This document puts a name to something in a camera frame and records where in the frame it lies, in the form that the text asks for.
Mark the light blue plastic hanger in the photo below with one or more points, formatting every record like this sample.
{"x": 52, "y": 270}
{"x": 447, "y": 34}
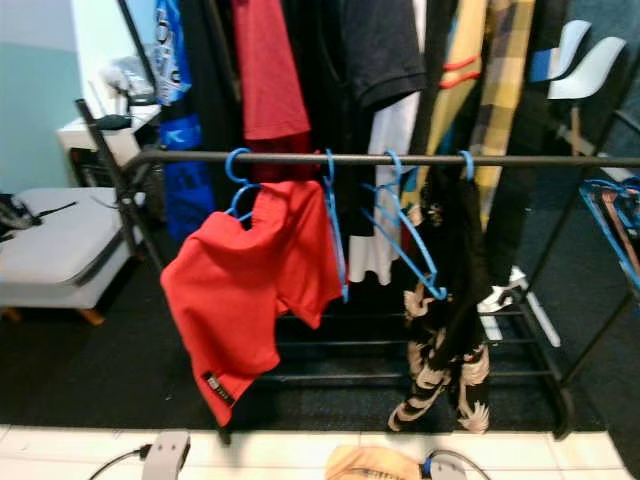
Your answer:
{"x": 610, "y": 225}
{"x": 468, "y": 165}
{"x": 335, "y": 230}
{"x": 438, "y": 290}
{"x": 229, "y": 165}

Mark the black backpack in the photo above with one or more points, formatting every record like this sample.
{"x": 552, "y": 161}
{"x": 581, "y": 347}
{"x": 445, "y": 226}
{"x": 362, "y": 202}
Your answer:
{"x": 15, "y": 212}

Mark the grey padded ottoman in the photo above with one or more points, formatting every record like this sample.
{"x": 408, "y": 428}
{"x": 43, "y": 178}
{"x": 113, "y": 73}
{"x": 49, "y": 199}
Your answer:
{"x": 60, "y": 250}

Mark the white cabinet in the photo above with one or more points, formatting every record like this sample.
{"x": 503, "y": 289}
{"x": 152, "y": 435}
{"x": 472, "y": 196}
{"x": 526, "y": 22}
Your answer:
{"x": 90, "y": 135}

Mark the red t-shirt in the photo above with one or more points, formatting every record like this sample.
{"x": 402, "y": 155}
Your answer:
{"x": 240, "y": 290}

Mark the blue sports jersey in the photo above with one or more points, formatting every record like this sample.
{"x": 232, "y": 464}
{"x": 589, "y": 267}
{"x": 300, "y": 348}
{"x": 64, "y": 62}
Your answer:
{"x": 175, "y": 50}

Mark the dark red shirt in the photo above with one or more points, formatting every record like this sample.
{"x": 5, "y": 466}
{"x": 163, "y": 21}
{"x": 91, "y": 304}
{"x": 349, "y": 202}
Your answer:
{"x": 270, "y": 70}

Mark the black metal clothes rack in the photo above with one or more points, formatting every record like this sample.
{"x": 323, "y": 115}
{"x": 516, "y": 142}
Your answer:
{"x": 360, "y": 158}

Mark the white garment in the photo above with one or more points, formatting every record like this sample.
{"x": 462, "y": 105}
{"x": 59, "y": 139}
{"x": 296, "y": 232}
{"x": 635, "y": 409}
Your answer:
{"x": 395, "y": 130}

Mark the black t-shirt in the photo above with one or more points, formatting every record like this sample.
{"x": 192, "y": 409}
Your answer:
{"x": 380, "y": 50}

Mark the tan patterned cloth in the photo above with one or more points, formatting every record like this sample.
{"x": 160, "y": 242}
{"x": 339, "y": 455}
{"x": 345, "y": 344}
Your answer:
{"x": 370, "y": 465}

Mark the black crane print pants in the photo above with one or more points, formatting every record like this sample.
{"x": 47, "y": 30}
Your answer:
{"x": 450, "y": 250}

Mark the tan garment with red stripes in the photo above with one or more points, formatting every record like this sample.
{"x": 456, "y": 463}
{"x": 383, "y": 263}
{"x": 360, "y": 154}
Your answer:
{"x": 460, "y": 30}

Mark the yellow plaid garment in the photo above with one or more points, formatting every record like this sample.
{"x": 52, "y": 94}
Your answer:
{"x": 505, "y": 80}

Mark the white plastic chair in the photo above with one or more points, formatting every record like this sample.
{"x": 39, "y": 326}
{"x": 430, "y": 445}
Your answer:
{"x": 590, "y": 70}

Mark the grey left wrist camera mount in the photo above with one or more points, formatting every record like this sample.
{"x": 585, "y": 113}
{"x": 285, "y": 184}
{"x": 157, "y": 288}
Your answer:
{"x": 166, "y": 458}

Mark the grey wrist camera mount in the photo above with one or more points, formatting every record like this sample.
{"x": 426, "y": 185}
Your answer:
{"x": 442, "y": 470}
{"x": 166, "y": 458}

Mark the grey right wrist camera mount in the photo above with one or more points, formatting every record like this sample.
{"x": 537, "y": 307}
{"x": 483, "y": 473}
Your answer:
{"x": 442, "y": 470}

